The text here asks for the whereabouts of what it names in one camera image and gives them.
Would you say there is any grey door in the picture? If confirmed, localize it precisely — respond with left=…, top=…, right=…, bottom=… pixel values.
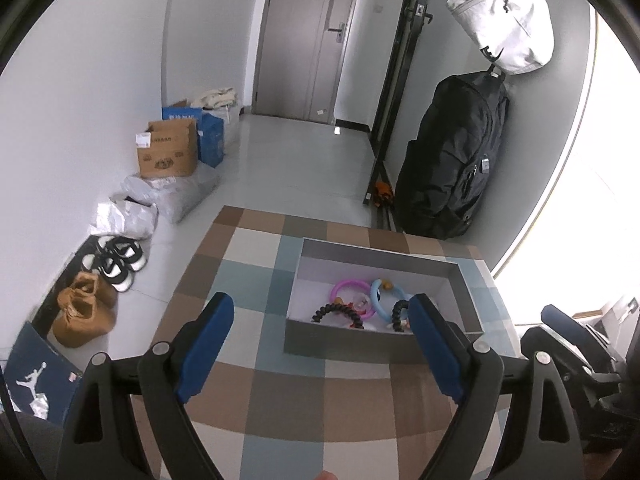
left=251, top=0, right=366, bottom=123

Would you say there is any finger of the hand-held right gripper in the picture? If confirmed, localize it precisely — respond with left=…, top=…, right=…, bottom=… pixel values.
left=520, top=326, right=601, bottom=401
left=541, top=304, right=622, bottom=362

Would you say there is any beige cloth bag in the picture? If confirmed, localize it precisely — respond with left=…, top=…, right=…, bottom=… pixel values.
left=191, top=87, right=238, bottom=109

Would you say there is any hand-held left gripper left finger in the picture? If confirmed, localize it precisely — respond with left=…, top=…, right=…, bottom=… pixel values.
left=55, top=291, right=236, bottom=480

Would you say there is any clear plastic bag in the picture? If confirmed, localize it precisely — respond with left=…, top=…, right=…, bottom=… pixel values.
left=124, top=165, right=222, bottom=224

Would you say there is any blue shoe box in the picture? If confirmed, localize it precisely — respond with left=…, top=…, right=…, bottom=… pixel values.
left=2, top=322, right=83, bottom=421

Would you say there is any blue plastic bracelet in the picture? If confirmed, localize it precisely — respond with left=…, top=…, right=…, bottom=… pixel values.
left=370, top=278, right=408, bottom=324

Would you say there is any brown cardboard box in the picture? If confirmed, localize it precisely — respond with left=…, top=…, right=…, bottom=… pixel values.
left=136, top=119, right=198, bottom=179

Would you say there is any white hanging bag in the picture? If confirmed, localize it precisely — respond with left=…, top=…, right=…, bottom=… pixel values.
left=446, top=0, right=555, bottom=77

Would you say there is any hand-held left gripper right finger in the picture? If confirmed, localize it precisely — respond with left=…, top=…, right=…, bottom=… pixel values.
left=407, top=293, right=586, bottom=480

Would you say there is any black metal frame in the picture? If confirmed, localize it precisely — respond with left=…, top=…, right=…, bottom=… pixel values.
left=362, top=0, right=433, bottom=233

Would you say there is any blue cardboard box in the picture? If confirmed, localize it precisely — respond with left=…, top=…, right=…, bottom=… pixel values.
left=161, top=101, right=227, bottom=168

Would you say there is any black spiral hair tie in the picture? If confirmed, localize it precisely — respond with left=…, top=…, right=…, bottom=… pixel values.
left=311, top=301, right=366, bottom=330
left=391, top=300, right=412, bottom=333

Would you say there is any pink plastic bracelet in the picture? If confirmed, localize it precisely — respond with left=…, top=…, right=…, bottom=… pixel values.
left=332, top=280, right=377, bottom=320

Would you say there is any black backpack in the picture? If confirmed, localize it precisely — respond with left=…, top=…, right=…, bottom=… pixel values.
left=392, top=71, right=511, bottom=241

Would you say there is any checkered tablecloth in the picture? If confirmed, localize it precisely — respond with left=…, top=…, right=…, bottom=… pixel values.
left=132, top=205, right=523, bottom=480

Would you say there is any brown boot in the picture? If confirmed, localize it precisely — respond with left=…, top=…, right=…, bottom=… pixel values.
left=52, top=285, right=115, bottom=349
left=75, top=272, right=119, bottom=311

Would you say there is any grey cardboard storage box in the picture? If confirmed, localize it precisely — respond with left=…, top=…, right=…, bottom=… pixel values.
left=284, top=237, right=487, bottom=365

